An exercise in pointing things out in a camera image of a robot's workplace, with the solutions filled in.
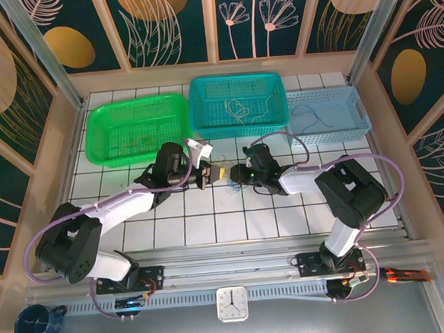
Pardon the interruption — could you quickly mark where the green plastic basket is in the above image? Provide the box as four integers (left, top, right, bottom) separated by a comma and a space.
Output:
81, 91, 196, 171

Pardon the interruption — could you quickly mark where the orange black hand tool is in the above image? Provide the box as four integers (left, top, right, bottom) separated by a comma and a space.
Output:
377, 264, 431, 287

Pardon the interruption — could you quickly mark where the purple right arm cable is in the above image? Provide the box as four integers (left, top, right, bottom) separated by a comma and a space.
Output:
246, 123, 414, 310

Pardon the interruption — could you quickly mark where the aluminium mounting rail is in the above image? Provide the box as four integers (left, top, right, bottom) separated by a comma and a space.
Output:
22, 230, 436, 303

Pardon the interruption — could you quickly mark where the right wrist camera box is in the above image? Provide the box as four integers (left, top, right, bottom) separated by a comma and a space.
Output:
242, 144, 257, 170

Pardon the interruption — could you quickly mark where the small black electronics board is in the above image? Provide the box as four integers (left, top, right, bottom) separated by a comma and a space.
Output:
327, 276, 373, 293
114, 296, 147, 311

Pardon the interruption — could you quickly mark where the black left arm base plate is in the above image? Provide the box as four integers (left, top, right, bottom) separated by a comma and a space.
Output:
94, 265, 167, 297

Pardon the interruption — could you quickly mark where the grey slotted cable duct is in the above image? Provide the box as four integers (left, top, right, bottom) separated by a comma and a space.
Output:
62, 276, 373, 316

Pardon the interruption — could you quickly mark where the white square clock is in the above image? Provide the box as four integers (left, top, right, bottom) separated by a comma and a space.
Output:
214, 284, 250, 323

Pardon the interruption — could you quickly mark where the light blue plastic basket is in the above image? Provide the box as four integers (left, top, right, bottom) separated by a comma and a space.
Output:
284, 84, 374, 147

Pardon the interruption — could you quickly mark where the dark blue mug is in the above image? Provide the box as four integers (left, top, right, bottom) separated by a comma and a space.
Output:
12, 302, 70, 333

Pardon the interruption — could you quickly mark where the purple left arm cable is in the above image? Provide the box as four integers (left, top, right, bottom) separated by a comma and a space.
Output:
17, 138, 205, 326

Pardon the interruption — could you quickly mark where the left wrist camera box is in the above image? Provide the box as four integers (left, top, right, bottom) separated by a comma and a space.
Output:
182, 135, 215, 165

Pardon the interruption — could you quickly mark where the teal plastic basket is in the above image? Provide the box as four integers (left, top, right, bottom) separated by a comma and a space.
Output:
187, 70, 292, 142

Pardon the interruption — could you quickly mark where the aluminium table side rail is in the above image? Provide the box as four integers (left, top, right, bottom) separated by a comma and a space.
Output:
368, 134, 417, 243
30, 100, 100, 271

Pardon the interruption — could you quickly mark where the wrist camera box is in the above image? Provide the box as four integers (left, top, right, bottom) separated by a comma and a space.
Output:
182, 135, 215, 165
242, 144, 257, 170

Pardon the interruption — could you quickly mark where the aluminium frame post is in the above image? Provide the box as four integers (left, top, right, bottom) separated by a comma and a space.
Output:
341, 0, 418, 78
0, 0, 87, 114

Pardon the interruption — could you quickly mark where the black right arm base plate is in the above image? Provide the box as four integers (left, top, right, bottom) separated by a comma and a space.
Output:
295, 248, 367, 280

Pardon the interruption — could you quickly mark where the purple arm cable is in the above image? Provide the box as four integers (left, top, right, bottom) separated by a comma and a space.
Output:
17, 138, 205, 326
246, 123, 414, 310

